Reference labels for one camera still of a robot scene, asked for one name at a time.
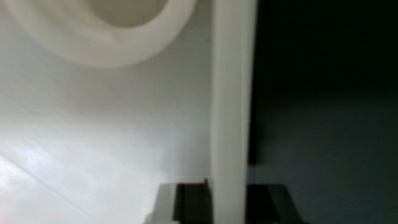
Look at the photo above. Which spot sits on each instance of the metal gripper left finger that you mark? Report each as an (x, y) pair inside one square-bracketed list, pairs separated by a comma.
[(183, 204)]

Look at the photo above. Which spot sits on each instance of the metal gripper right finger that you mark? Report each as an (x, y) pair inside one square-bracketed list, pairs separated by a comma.
[(270, 207)]

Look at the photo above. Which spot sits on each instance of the white square table top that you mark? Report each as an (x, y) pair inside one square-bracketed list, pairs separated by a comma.
[(124, 97)]

